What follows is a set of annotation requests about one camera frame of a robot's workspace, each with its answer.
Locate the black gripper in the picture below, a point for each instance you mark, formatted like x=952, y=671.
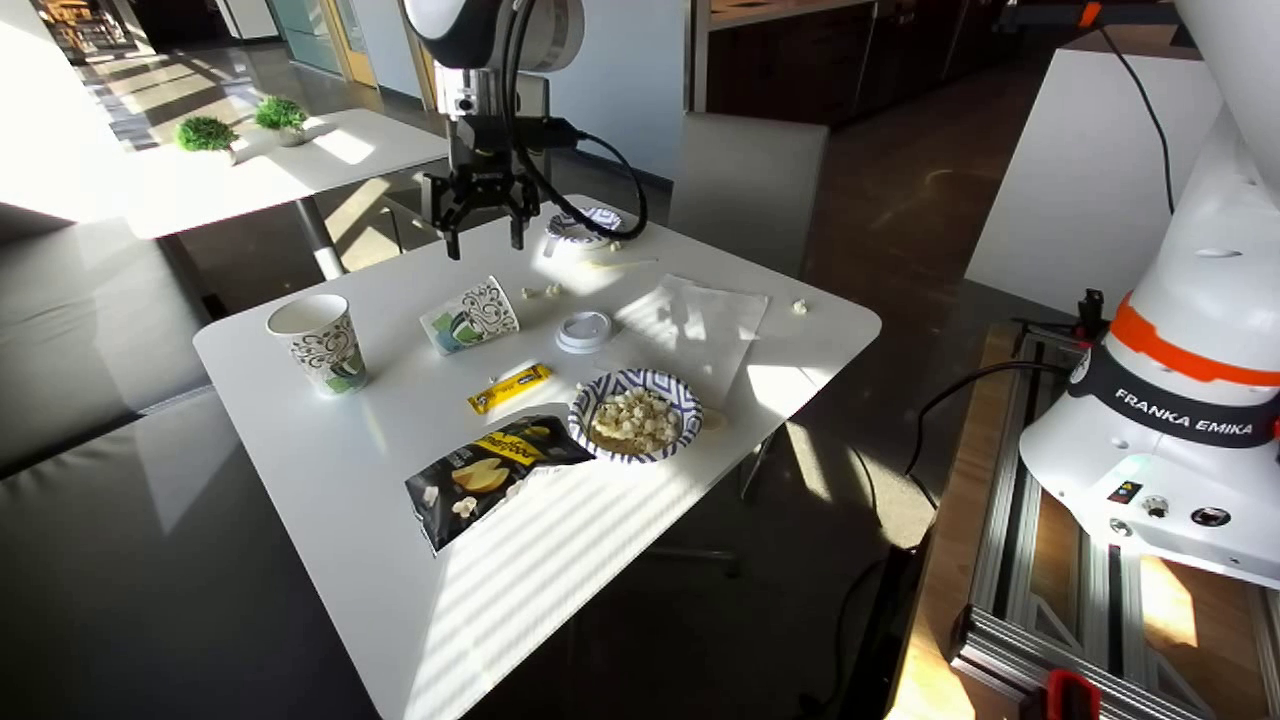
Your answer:
x=491, y=176

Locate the patterned paper coffee cup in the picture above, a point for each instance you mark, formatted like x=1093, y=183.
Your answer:
x=471, y=316
x=322, y=347

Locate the white plastic cup lid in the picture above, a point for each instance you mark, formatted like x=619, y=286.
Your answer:
x=580, y=329

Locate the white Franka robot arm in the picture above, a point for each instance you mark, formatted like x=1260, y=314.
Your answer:
x=1200, y=335

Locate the popcorn piece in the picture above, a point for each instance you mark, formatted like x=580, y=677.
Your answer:
x=540, y=286
x=797, y=307

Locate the empty blue patterned paper bowl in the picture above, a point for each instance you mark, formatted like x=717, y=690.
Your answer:
x=587, y=226

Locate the yellow mayonnaise packet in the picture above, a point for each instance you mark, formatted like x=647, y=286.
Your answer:
x=510, y=388

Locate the white side table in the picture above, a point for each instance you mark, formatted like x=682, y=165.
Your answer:
x=292, y=160

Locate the small green potted plant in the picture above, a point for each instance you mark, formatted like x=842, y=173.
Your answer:
x=206, y=132
x=281, y=113

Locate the blue patterned bowl with popcorn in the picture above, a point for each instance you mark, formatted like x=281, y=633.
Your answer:
x=634, y=418

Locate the black popcorn bag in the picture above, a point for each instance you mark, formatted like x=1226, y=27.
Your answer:
x=484, y=481

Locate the grey chair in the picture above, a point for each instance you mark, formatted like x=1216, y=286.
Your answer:
x=745, y=187

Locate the dark wooden counter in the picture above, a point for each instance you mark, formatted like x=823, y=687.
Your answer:
x=853, y=60

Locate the dark upholstered bench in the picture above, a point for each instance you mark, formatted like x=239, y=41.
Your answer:
x=120, y=534

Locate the wooden board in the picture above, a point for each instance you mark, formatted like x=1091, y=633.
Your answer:
x=952, y=534

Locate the aluminium extrusion robot stand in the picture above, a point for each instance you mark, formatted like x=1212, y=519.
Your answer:
x=1064, y=627

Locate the red clamp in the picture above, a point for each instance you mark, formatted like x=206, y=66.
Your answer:
x=1068, y=697

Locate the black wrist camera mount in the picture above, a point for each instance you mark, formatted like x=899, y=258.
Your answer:
x=512, y=132

